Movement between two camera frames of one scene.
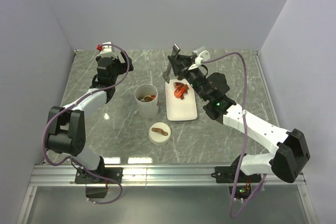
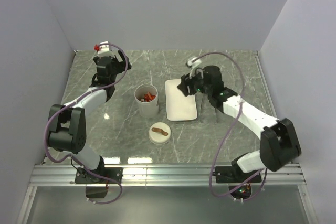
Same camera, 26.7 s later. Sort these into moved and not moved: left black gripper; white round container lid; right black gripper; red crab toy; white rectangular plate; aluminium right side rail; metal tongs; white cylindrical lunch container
Moved: right black gripper; red crab toy; metal tongs
Not moved: left black gripper; white rectangular plate; aluminium right side rail; white cylindrical lunch container; white round container lid
